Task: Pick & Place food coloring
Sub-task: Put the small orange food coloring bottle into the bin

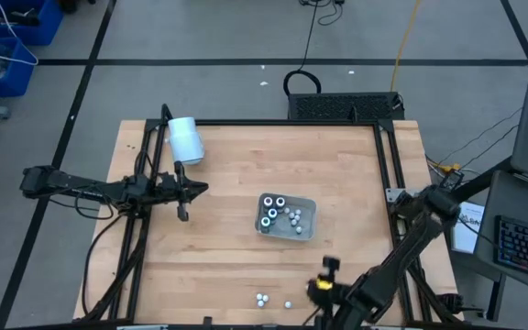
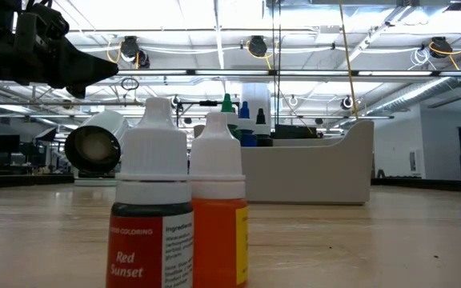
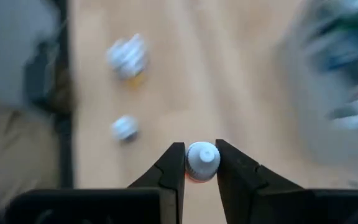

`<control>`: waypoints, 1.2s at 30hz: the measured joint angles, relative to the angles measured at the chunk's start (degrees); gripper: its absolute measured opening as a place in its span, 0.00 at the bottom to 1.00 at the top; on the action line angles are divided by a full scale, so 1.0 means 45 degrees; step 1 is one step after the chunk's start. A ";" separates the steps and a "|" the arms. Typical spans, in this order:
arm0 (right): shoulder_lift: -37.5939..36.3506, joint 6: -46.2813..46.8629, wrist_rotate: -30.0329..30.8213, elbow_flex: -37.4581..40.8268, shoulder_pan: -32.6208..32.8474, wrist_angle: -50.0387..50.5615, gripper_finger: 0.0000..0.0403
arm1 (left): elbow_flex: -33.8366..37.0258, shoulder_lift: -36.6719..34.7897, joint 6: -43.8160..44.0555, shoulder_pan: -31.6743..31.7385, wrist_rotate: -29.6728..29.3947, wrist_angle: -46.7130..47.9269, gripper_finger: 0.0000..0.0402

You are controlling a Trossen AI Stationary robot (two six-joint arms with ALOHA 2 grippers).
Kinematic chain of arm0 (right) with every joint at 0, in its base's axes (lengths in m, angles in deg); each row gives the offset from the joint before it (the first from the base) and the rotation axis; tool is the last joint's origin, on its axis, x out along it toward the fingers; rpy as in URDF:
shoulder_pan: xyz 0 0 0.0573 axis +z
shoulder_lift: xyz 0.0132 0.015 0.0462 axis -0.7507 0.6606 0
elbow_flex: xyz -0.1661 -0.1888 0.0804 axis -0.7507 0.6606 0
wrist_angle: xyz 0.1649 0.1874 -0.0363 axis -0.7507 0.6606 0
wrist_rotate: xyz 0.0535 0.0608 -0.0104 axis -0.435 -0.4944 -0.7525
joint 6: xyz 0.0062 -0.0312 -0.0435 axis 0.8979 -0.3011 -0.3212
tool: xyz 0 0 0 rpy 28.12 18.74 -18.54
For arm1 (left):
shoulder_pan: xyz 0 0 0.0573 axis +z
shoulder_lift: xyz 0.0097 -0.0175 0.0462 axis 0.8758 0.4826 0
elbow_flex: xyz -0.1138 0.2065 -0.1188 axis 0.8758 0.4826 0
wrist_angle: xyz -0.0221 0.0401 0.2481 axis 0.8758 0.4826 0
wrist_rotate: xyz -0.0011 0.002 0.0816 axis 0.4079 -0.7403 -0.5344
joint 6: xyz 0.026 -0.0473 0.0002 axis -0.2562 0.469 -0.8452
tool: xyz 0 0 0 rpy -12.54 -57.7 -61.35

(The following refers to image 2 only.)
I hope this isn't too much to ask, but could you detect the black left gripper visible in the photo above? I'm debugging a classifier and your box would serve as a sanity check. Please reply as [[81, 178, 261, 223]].
[[0, 11, 119, 99]]

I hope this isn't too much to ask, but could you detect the large green-capped dye bottle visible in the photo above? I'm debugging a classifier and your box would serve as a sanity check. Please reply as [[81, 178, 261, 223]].
[[220, 93, 242, 141]]

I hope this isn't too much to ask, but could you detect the large blue-capped dye bottle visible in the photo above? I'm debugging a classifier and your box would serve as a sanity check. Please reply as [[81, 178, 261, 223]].
[[236, 101, 258, 147]]

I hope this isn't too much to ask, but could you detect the small Red Sunset dye bottle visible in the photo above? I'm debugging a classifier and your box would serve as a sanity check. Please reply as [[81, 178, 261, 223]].
[[105, 96, 194, 288]]

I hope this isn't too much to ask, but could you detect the large black-capped dye bottle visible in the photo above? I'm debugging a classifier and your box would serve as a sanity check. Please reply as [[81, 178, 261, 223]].
[[253, 107, 274, 147]]

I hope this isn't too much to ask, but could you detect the small orange dye bottle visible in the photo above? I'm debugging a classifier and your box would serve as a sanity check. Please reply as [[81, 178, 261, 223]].
[[190, 111, 250, 288]]

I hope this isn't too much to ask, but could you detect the white plastic bin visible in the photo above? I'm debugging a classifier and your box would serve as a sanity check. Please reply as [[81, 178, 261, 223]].
[[193, 119, 375, 206]]

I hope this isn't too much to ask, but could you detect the white spotlight lamp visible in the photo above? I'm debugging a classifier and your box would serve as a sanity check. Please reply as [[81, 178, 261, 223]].
[[64, 110, 132, 188]]

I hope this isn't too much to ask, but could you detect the dark monitor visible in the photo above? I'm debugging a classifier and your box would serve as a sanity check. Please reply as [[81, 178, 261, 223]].
[[0, 134, 22, 154]]

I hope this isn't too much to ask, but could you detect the overhead light bar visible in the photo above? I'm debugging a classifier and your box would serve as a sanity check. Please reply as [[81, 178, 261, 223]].
[[116, 68, 461, 78]]

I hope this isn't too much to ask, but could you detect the white column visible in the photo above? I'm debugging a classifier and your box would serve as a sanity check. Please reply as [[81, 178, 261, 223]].
[[241, 82, 272, 133]]

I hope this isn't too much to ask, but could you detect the black equipment box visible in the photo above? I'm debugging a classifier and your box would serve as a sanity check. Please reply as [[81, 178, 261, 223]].
[[274, 123, 319, 140]]

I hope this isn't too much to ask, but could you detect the black ceiling cable reel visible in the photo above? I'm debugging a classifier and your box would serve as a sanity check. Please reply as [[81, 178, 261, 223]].
[[429, 35, 455, 60], [118, 34, 151, 70], [247, 34, 269, 58]]

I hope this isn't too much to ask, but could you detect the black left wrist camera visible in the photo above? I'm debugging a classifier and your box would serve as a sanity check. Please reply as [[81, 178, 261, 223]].
[[13, 0, 71, 46]]

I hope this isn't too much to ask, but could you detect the yellow hanging cable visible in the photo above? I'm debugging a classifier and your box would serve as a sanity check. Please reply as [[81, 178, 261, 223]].
[[337, 0, 359, 121]]

